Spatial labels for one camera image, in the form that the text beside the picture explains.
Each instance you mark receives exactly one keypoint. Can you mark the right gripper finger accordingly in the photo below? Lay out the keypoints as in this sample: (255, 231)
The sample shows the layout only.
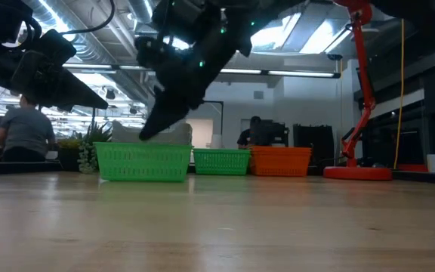
(174, 113)
(155, 113)

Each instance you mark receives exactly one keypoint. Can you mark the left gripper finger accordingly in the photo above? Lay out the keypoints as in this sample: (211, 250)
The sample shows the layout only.
(85, 94)
(62, 102)

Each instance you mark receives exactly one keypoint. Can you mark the green slotted plastic basket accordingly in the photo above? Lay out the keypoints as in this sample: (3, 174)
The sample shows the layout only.
(221, 162)
(142, 162)

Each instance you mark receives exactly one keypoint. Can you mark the orange slotted plastic basket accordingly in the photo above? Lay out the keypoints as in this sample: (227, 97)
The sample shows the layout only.
(279, 166)
(279, 148)

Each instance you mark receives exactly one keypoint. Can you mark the person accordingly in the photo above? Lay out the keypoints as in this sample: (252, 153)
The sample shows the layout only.
(25, 128)
(245, 138)

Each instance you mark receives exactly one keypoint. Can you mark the potted green plant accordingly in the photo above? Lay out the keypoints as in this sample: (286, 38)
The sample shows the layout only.
(89, 151)

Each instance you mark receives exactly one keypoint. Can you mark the black monitor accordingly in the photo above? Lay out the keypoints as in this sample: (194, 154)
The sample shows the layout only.
(274, 132)

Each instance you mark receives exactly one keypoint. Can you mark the black cabinet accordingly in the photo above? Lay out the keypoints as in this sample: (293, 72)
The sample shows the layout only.
(313, 143)

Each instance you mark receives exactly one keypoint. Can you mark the red desk lamp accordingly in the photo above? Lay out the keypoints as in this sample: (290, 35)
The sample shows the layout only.
(357, 174)

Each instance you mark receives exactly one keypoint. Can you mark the black aluminium table frame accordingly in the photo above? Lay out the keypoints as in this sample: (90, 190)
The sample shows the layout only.
(13, 167)

